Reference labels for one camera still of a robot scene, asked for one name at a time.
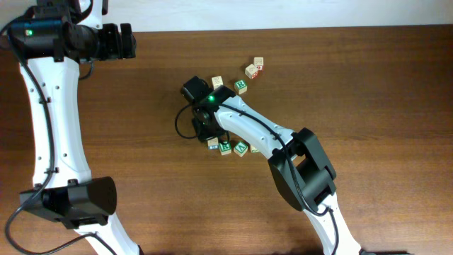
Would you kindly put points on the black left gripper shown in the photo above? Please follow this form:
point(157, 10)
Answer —
point(117, 44)

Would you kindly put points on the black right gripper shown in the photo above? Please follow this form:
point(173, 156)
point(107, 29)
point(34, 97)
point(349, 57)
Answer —
point(202, 135)

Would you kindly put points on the wooden block green R edge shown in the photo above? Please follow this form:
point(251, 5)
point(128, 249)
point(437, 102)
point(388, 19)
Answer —
point(225, 148)

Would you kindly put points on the wooden block green V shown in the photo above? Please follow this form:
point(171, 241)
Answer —
point(241, 148)

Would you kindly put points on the wooden block green N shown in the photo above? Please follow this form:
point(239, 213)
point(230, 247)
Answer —
point(254, 149)

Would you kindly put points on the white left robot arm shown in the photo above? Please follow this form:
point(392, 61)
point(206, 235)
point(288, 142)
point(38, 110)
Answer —
point(51, 40)

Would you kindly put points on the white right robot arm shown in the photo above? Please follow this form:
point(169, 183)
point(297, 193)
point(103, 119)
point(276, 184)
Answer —
point(302, 172)

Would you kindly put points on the wooden block green side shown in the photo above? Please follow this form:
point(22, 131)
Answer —
point(217, 81)

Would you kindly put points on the wooden block red Q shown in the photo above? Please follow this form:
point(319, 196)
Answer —
point(251, 71)

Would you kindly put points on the wooden block red 9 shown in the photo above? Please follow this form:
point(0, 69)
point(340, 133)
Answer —
point(258, 63)

